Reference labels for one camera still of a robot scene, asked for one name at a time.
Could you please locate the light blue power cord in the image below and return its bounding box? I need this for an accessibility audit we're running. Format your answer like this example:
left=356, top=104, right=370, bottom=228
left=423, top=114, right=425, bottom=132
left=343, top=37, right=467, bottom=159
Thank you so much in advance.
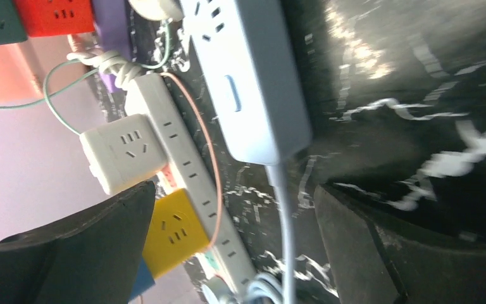
left=201, top=163, right=298, bottom=304

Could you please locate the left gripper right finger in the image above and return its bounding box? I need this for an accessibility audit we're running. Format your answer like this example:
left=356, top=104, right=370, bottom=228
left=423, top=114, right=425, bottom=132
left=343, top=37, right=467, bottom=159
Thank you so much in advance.
left=314, top=185, right=486, bottom=303

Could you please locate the blue cube socket adapter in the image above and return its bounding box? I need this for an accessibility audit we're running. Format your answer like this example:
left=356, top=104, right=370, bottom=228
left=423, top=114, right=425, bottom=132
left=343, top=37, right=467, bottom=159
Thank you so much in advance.
left=129, top=258, right=155, bottom=301

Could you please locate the yellow cube socket adapter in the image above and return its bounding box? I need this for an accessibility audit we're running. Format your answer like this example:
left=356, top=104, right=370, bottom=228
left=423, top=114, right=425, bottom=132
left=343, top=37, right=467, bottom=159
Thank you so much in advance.
left=142, top=189, right=209, bottom=279

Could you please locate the red cube socket adapter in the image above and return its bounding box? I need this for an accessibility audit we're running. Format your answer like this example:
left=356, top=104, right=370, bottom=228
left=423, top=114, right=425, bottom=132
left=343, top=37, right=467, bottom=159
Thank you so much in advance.
left=14, top=0, right=95, bottom=37

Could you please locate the blue power strip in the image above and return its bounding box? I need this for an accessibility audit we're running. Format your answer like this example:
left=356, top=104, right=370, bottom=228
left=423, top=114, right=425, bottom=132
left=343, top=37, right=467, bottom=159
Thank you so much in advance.
left=182, top=1, right=312, bottom=166

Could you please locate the white cube socket adapter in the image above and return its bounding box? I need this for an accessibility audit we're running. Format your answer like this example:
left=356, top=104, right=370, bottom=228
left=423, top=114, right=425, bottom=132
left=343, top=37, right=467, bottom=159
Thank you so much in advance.
left=79, top=114, right=168, bottom=195

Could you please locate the pink translucent storage box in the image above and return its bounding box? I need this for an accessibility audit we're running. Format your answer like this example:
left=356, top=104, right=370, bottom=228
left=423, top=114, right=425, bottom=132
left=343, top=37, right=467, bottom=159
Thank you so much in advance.
left=0, top=34, right=89, bottom=106

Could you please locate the light blue charger plug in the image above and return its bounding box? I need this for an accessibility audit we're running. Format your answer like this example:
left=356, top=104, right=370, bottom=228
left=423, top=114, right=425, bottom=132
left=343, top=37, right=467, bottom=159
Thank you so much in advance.
left=128, top=0, right=184, bottom=22

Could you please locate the thin pink cable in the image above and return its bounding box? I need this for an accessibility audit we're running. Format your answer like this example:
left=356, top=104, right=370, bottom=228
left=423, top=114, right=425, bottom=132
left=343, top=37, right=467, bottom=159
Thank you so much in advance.
left=159, top=72, right=223, bottom=250

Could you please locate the purple cube socket adapter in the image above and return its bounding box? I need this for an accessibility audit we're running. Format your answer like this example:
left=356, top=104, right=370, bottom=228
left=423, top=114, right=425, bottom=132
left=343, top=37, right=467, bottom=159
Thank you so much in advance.
left=91, top=0, right=137, bottom=94

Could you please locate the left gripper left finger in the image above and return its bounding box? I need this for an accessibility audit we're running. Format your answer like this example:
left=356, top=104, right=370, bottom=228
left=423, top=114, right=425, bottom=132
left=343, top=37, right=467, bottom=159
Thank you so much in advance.
left=0, top=181, right=156, bottom=303

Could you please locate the white power strip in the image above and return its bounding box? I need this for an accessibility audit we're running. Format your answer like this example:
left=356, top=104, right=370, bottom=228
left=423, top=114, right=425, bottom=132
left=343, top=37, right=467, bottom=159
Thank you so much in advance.
left=125, top=73, right=256, bottom=295

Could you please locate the coiled white power cord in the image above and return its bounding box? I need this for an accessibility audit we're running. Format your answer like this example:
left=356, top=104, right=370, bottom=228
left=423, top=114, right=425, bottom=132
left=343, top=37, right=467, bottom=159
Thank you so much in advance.
left=66, top=49, right=147, bottom=90

